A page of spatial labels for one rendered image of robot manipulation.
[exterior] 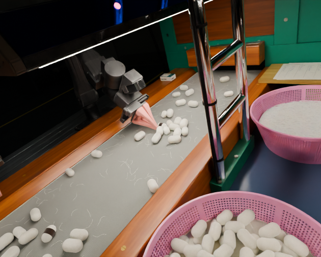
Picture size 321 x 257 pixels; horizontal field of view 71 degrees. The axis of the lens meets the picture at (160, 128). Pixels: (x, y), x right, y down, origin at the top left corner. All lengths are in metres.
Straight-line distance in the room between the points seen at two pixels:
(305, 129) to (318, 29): 0.38
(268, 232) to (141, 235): 0.20
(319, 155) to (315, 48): 0.43
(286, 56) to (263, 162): 0.45
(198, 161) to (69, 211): 0.30
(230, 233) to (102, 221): 0.24
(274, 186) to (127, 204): 0.32
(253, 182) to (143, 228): 0.28
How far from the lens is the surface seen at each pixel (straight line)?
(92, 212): 0.51
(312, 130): 0.63
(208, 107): 0.41
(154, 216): 0.42
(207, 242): 0.40
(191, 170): 0.48
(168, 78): 0.98
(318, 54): 0.92
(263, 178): 0.58
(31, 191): 0.66
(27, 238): 0.54
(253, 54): 0.90
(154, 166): 0.55
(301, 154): 0.60
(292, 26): 0.91
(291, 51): 0.93
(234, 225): 0.41
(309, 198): 0.55
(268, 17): 0.93
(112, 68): 0.65
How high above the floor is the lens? 1.08
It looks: 30 degrees down
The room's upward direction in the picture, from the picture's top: 16 degrees counter-clockwise
